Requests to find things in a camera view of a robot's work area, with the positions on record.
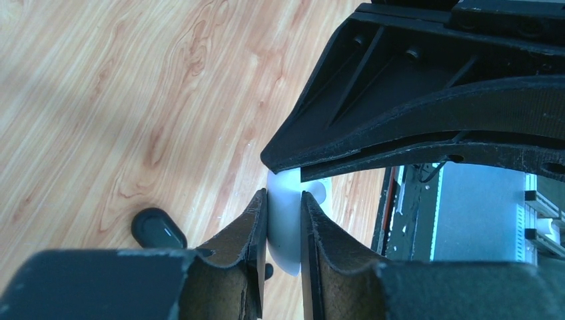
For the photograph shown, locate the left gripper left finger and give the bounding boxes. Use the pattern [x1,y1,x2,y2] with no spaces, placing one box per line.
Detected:
[1,189,268,319]

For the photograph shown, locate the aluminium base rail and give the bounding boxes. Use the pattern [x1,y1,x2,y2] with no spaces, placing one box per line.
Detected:
[516,173,564,265]

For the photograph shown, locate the right black earbud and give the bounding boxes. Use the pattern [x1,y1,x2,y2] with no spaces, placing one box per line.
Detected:
[264,263,274,281]

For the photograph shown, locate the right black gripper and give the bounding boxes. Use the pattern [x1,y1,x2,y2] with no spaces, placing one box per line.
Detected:
[261,1,564,173]

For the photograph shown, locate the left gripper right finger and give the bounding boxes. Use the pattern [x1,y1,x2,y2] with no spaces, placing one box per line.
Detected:
[300,192,564,319]

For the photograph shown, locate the white earbud charging case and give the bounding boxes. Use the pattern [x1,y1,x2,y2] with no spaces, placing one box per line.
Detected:
[267,168,332,276]

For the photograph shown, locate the black earbud charging case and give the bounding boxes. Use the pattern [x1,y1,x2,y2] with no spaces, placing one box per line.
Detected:
[131,207,187,249]

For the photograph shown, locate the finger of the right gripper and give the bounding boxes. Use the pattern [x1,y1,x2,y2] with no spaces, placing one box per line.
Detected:
[301,141,564,182]

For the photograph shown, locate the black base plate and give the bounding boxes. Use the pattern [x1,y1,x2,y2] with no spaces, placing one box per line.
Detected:
[370,163,443,261]

